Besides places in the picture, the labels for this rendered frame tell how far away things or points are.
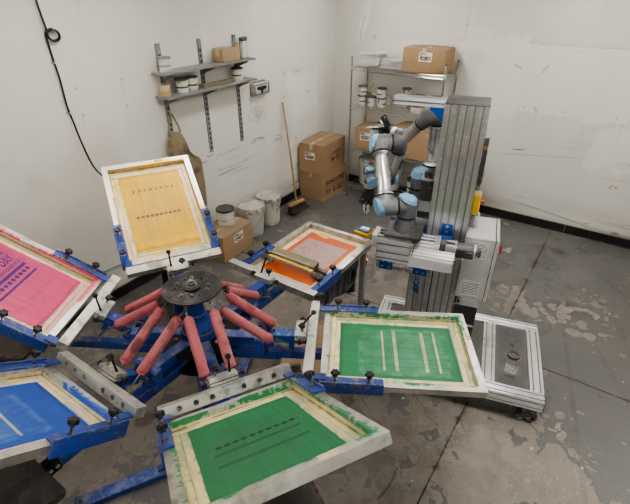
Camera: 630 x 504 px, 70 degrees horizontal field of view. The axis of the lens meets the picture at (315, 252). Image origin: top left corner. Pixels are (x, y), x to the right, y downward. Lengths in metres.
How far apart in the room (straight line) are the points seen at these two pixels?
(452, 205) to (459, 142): 0.40
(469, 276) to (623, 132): 3.14
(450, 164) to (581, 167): 3.23
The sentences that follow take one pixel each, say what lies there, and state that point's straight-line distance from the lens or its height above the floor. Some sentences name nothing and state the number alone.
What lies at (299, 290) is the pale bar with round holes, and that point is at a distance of 2.71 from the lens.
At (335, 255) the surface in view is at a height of 0.95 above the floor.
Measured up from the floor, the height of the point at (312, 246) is 0.96.
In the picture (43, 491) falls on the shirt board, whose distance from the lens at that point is 2.21.
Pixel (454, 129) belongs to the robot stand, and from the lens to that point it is 2.84.
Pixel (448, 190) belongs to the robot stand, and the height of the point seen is 1.51.
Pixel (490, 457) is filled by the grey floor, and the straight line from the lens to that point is 3.38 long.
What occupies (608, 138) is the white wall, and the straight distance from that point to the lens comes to 5.88.
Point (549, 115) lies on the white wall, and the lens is 5.89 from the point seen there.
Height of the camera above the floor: 2.62
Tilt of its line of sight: 31 degrees down
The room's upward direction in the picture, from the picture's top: straight up
